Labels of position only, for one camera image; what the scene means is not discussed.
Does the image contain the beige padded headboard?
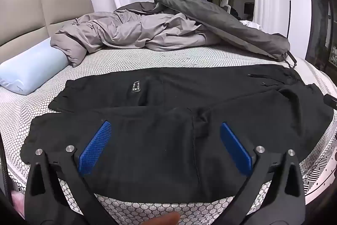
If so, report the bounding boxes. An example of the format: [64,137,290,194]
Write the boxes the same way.
[0,0,95,50]

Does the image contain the person's left hand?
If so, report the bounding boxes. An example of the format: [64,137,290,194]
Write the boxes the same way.
[149,212,183,225]

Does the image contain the light grey duvet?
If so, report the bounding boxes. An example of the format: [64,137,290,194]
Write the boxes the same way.
[50,10,224,67]

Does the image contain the bed with honeycomb patterned sheet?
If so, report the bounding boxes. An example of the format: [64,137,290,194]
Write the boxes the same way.
[0,43,337,225]

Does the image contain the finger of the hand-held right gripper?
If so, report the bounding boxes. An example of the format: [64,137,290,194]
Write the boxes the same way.
[323,94,337,107]

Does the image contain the light blue pillow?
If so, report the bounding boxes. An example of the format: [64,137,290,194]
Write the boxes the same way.
[0,36,71,96]

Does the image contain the dark glass cabinet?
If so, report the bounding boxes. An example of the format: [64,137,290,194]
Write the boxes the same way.
[303,0,337,75]

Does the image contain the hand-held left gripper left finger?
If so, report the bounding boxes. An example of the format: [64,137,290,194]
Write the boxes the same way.
[25,121,116,225]

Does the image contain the white cloth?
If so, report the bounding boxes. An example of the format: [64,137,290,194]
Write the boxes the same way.
[241,20,262,30]

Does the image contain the dark grey blanket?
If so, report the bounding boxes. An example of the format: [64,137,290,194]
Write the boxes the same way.
[116,0,298,69]

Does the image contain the pink cloth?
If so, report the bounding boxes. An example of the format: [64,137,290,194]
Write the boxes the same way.
[11,189,27,217]

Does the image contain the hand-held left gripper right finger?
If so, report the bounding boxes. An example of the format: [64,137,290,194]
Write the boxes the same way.
[220,122,306,225]

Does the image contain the black pants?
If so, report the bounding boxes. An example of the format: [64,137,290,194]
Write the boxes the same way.
[20,64,335,203]

